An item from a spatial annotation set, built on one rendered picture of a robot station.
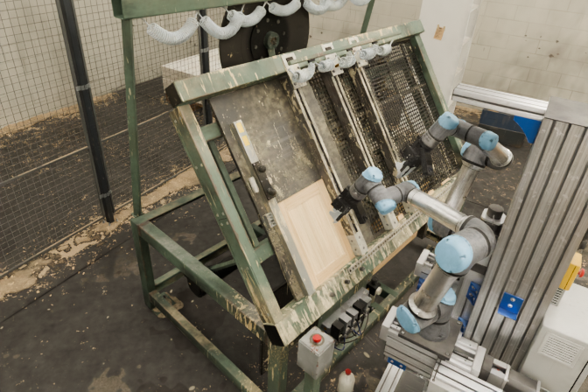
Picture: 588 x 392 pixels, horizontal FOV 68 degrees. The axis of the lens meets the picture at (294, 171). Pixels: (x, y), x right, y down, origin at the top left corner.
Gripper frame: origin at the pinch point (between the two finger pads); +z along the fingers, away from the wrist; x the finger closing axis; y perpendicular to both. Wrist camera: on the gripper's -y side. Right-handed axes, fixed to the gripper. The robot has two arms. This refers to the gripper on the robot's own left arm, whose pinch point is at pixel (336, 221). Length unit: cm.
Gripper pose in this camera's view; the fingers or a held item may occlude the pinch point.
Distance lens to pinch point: 202.9
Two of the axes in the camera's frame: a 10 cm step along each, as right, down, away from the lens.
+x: -5.4, 4.0, -7.4
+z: -4.4, 6.1, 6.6
